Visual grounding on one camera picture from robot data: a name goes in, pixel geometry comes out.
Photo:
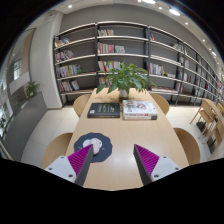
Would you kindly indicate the dark fuzzy-creature mouse pad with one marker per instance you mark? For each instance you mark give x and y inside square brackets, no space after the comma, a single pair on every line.
[105,148]

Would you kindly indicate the group of ceiling lights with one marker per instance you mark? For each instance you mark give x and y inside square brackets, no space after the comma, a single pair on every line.
[174,11]

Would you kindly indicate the white illustrated book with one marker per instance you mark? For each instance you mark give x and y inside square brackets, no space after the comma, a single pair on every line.
[139,107]

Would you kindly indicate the grey shelf unit with books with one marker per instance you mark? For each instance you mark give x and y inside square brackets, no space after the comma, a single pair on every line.
[123,40]

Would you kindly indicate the black book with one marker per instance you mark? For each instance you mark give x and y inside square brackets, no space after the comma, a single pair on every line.
[103,110]

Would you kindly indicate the small green plant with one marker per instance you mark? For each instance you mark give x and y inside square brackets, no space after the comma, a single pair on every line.
[32,88]

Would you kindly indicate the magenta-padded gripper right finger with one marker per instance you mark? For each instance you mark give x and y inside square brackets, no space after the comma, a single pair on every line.
[165,165]

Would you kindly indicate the light wooden side table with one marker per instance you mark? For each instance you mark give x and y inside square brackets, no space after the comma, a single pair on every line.
[211,106]

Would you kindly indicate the pink computer mouse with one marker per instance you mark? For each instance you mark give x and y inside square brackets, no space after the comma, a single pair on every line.
[97,145]

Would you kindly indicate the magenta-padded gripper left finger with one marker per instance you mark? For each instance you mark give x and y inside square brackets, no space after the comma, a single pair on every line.
[60,166]

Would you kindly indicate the green potted plant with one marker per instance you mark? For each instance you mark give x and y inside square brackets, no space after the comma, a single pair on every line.
[126,78]

